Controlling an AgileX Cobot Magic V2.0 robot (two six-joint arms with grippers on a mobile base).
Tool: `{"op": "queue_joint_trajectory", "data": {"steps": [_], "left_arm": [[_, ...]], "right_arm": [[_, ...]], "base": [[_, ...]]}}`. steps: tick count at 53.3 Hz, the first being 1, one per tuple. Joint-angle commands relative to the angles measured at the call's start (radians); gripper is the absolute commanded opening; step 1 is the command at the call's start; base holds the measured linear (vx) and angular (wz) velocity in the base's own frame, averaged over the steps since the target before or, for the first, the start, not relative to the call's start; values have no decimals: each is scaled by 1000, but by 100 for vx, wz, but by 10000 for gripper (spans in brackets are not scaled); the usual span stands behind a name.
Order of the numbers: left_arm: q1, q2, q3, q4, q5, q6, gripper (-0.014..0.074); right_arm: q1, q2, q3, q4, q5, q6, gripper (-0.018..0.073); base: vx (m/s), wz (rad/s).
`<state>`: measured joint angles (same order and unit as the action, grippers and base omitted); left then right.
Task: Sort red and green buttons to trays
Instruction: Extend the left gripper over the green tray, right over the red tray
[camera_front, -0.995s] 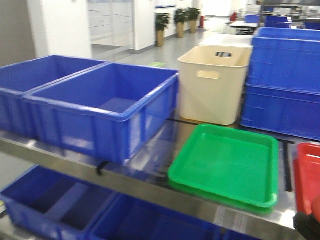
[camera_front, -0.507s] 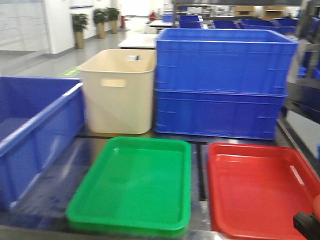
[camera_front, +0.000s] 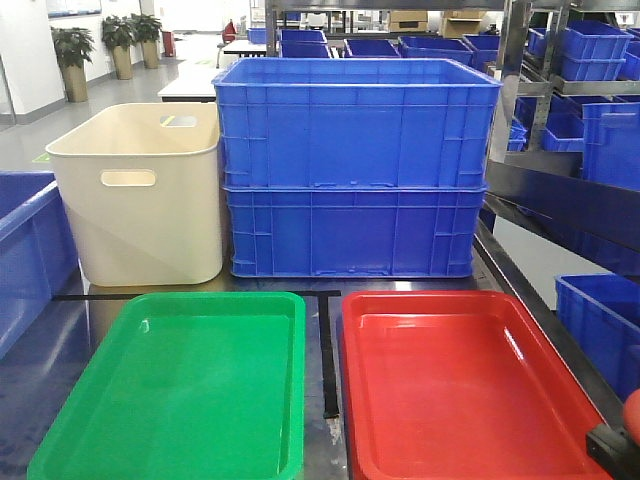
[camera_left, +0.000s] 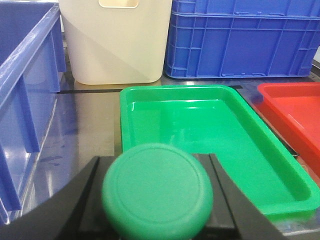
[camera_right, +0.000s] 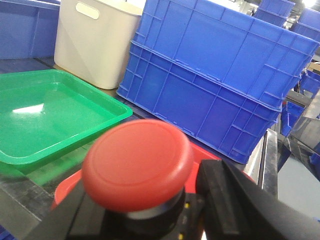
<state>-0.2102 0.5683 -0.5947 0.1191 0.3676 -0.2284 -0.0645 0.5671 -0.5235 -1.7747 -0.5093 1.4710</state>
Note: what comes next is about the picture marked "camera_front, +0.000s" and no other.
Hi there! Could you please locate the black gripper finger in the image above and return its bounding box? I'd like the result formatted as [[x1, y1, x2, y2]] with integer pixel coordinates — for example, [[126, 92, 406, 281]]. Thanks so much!
[[586, 424, 639, 480]]

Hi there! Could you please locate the red push button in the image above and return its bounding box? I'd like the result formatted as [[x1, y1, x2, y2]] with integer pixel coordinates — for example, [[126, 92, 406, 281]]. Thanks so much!
[[623, 389, 640, 439]]

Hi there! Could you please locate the blue bin beside trays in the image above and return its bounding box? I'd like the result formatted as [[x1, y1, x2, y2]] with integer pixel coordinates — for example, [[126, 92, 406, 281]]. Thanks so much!
[[1, 171, 78, 354]]

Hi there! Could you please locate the red plastic tray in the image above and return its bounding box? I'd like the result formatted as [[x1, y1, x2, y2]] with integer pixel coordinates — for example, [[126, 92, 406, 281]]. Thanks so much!
[[341, 291, 606, 479]]

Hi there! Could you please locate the blue crate lower stacked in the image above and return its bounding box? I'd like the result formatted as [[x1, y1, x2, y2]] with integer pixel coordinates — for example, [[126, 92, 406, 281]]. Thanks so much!
[[226, 187, 486, 278]]

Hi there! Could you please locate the blue crate stacked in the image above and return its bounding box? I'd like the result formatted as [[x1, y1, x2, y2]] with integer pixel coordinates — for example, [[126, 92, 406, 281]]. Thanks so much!
[[213, 57, 501, 189], [226, 187, 486, 278]]

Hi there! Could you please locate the green plastic tray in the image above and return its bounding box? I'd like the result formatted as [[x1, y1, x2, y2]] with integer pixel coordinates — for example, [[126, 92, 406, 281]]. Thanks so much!
[[27, 292, 306, 479]]

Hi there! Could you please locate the blue crate upper stacked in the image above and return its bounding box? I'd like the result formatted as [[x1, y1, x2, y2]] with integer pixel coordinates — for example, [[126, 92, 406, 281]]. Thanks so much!
[[213, 57, 501, 189]]

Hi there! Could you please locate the beige plastic basket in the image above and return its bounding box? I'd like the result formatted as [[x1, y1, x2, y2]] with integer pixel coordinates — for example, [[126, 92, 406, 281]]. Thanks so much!
[[45, 102, 223, 287]]

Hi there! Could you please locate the potted plant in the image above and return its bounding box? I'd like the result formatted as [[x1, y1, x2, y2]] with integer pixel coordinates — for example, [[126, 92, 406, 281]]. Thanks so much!
[[51, 27, 94, 103]]

